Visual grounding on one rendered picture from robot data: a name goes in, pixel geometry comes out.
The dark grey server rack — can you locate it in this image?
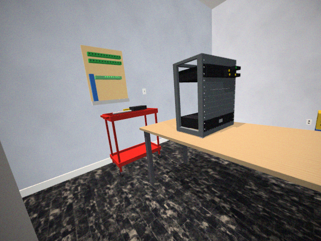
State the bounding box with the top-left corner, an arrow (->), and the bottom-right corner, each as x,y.
173,53 -> 241,138

